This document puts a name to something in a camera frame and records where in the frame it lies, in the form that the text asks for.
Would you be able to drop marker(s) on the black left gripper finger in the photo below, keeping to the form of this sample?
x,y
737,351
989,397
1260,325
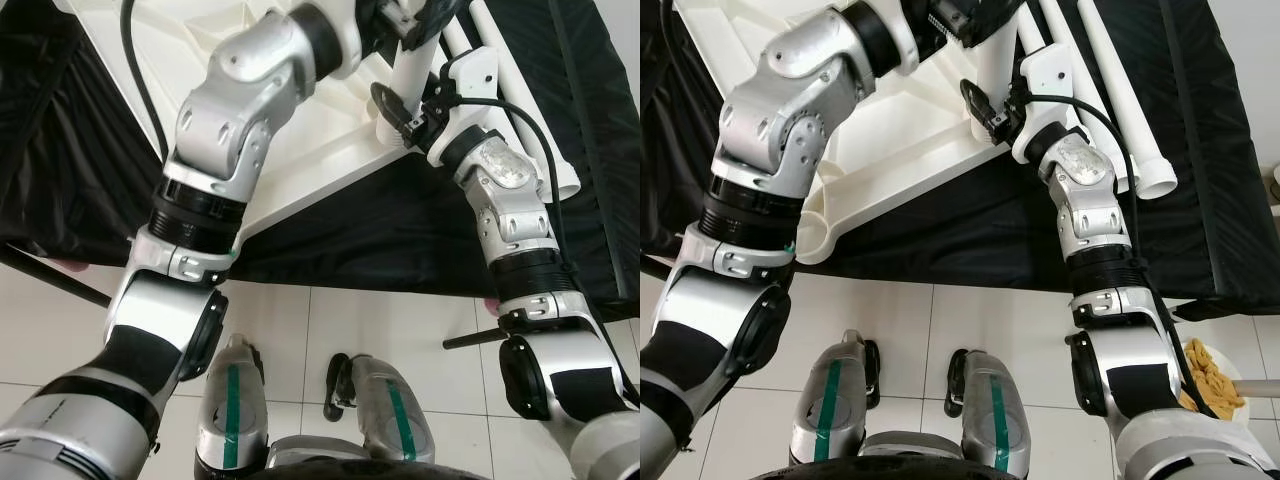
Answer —
x,y
995,20
440,20

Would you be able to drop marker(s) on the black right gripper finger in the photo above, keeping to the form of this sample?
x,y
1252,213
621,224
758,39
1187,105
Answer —
x,y
390,108
980,105

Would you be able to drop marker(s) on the white plastic children table top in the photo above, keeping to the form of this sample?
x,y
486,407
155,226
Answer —
x,y
320,140
900,140

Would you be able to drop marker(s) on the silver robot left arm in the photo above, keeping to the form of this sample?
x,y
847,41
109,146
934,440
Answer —
x,y
780,140
220,140

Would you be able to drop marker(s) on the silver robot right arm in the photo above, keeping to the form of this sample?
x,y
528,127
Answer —
x,y
510,210
1095,210

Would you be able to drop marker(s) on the black table cloth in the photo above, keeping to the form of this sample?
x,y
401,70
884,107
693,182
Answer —
x,y
400,230
980,230

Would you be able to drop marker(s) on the pink white packet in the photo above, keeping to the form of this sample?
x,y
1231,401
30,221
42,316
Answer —
x,y
493,301

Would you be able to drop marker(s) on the black robot right foot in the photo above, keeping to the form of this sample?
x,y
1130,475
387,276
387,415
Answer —
x,y
956,380
338,385

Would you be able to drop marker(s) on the black robot foot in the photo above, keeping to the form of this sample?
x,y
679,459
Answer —
x,y
873,375
338,385
256,365
956,380

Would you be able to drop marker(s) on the silver robot right leg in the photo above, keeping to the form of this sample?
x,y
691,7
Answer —
x,y
392,408
997,415

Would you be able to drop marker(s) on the silver robot leg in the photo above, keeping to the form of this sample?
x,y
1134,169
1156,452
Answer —
x,y
997,415
392,408
230,405
830,405

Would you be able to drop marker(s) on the black robot left foot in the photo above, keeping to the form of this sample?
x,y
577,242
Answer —
x,y
256,365
873,375

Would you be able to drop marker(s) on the yellow crumpled cloth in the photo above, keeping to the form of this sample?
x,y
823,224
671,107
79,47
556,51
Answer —
x,y
1215,385

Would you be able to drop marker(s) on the white round plate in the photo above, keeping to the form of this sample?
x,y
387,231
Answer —
x,y
1240,365

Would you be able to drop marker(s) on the silver robot left leg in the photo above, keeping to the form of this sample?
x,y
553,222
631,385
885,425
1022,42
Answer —
x,y
830,405
230,405

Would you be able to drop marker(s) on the black robot torso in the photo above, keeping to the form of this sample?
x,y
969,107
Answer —
x,y
900,472
340,472

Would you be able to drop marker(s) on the grey bar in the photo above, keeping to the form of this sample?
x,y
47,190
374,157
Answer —
x,y
1260,388

